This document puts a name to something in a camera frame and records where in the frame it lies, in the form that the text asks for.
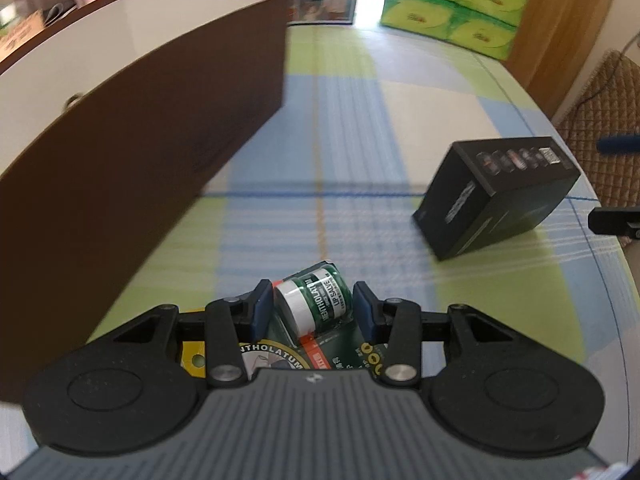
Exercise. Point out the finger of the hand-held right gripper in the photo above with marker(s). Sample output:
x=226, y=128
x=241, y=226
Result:
x=612, y=220
x=620, y=142

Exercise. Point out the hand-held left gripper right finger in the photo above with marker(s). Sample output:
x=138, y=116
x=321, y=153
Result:
x=364, y=310

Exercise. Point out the wooden cabinet panel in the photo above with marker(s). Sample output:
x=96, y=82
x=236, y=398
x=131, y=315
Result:
x=565, y=20

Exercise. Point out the stack of green tissue packs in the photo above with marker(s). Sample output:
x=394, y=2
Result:
x=450, y=10

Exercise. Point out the black product box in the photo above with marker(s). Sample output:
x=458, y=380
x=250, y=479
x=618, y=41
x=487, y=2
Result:
x=475, y=200

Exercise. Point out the brown storage box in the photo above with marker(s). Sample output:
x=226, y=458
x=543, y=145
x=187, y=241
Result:
x=125, y=160

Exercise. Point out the desktop with checked cloth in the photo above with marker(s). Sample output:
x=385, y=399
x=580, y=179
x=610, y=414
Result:
x=350, y=110

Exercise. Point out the green lip balm pack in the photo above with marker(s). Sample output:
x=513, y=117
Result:
x=315, y=300

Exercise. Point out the brown quilted cushion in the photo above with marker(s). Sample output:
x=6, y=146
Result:
x=600, y=105

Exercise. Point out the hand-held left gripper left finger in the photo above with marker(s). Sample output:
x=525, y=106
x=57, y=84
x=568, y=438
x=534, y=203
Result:
x=262, y=310

